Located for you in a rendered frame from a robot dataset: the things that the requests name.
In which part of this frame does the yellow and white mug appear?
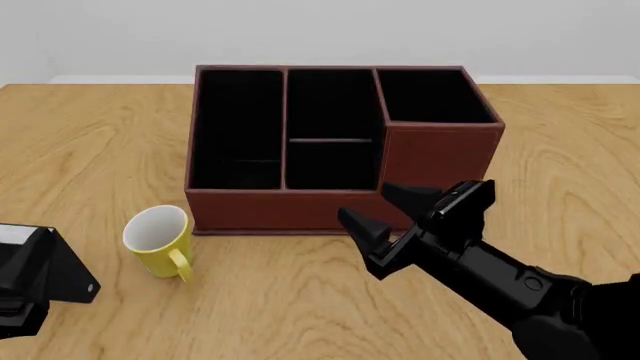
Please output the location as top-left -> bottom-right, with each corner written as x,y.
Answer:
122,204 -> 195,285

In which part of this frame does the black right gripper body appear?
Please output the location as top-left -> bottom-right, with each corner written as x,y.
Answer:
366,209 -> 454,282

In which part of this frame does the red-brown desk caddy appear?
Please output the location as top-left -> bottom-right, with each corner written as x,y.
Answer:
183,63 -> 506,237

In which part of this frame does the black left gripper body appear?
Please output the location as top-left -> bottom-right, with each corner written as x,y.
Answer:
0,291 -> 52,339

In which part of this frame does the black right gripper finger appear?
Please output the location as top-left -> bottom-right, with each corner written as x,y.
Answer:
336,205 -> 394,261
381,180 -> 445,225

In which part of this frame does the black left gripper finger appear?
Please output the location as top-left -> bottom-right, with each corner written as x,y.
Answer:
0,222 -> 55,297
38,225 -> 102,305

